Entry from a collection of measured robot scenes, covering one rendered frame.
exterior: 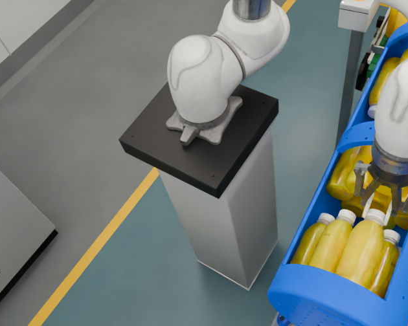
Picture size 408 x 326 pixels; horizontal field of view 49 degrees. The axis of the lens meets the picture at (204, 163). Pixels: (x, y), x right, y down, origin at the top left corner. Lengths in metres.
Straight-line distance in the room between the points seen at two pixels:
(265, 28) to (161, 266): 1.46
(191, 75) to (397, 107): 0.59
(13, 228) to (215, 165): 1.30
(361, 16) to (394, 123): 0.97
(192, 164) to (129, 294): 1.18
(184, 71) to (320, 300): 0.63
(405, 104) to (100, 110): 2.51
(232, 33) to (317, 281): 0.66
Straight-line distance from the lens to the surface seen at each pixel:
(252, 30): 1.20
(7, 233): 2.31
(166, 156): 1.31
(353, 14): 1.67
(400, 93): 0.70
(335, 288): 0.92
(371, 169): 0.91
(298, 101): 2.80
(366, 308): 0.92
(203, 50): 1.16
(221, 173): 1.25
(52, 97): 3.29
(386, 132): 0.75
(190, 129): 1.30
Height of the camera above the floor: 2.10
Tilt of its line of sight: 55 degrees down
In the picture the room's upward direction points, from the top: 16 degrees counter-clockwise
